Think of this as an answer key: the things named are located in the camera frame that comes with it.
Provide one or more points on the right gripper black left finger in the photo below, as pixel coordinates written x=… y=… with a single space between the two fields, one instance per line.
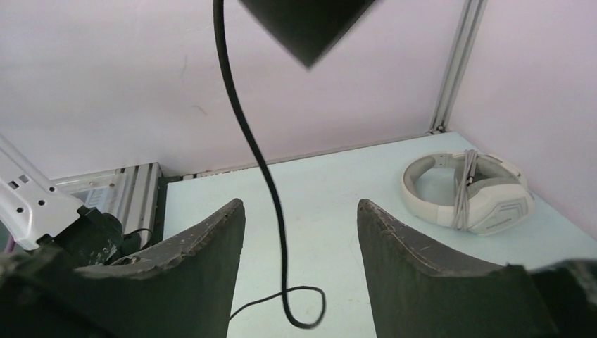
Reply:
x=180 y=287

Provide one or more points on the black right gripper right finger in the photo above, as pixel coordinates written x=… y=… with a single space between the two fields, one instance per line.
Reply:
x=419 y=287

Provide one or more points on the white over-ear headphones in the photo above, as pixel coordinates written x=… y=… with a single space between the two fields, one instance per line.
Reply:
x=491 y=194

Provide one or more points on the small black on-ear headphones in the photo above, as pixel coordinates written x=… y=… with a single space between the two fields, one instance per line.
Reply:
x=307 y=29

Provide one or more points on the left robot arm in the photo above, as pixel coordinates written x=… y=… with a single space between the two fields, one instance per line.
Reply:
x=38 y=215

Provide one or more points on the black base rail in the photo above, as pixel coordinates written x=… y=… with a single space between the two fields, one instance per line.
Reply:
x=130 y=194

